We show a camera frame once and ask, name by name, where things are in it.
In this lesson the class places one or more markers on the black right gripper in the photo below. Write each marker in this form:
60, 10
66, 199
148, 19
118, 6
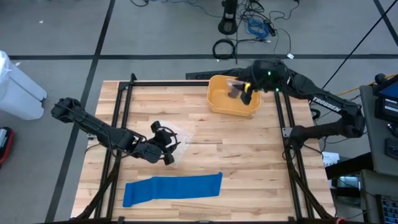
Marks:
264, 76

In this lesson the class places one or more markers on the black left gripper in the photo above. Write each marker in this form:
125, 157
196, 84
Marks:
164, 140

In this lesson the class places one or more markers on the clear plastic zip bag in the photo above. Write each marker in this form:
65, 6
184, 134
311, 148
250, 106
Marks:
233, 81
186, 138

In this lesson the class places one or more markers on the bright blue elastic bandage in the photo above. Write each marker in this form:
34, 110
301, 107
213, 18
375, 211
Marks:
171, 188

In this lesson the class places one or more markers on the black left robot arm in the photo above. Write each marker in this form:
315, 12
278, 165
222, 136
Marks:
93, 124

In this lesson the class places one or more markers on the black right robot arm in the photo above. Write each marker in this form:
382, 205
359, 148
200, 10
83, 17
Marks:
326, 104

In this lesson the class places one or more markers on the yellow tape marker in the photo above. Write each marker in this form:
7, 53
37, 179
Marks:
247, 87

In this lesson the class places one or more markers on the yellow plastic bin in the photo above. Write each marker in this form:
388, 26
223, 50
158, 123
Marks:
220, 102

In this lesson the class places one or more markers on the black keyboard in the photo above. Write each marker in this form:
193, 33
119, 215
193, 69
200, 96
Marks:
202, 75

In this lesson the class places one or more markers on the small white tag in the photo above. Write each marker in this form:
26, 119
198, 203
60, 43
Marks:
290, 56

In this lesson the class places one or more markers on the black stand base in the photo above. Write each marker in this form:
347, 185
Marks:
228, 25

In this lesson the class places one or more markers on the black power adapter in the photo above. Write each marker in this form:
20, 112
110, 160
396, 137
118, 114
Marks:
271, 30

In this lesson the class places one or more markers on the white paper box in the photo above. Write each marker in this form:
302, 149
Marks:
331, 158

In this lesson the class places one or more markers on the black round knob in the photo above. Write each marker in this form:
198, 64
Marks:
380, 78

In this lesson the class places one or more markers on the silver metal box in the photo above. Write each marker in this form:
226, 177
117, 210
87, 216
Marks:
348, 182

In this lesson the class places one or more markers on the grey equipment cart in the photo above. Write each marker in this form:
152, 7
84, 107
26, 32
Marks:
373, 149

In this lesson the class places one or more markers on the black monitor device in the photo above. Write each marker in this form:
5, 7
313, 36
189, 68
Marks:
388, 105

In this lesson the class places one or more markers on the white trash bin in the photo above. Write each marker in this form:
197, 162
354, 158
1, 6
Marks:
18, 93

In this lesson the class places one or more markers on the red and black case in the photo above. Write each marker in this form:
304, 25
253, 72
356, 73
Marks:
6, 143

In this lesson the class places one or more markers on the keypad with blue keys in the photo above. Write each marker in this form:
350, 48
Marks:
390, 211

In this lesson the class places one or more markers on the black metal table frame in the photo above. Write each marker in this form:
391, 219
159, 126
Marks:
171, 83

